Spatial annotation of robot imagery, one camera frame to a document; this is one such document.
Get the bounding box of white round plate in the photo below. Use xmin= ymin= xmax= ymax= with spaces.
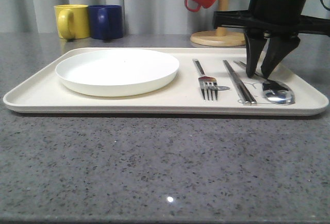
xmin=55 ymin=49 xmax=179 ymax=97

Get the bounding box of yellow mug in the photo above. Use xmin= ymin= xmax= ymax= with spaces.
xmin=54 ymin=4 xmax=90 ymax=40

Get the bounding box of silver fork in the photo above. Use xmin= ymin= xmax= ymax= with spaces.
xmin=192 ymin=59 xmax=218 ymax=101

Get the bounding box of silver chopstick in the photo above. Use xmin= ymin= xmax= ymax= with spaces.
xmin=224 ymin=59 xmax=258 ymax=105
xmin=222 ymin=59 xmax=255 ymax=105

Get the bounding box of beige rabbit serving tray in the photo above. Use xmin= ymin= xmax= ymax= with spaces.
xmin=3 ymin=47 xmax=329 ymax=116

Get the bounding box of dark blue mug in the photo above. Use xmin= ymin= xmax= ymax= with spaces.
xmin=88 ymin=5 xmax=124 ymax=40

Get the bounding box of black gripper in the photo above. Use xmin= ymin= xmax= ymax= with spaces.
xmin=212 ymin=0 xmax=329 ymax=78

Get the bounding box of silver spoon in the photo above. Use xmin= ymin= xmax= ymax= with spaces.
xmin=223 ymin=61 xmax=295 ymax=105

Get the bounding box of wooden mug tree stand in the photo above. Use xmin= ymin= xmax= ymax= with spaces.
xmin=190 ymin=0 xmax=245 ymax=47

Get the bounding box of grey curtain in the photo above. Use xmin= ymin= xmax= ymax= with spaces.
xmin=1 ymin=0 xmax=218 ymax=34

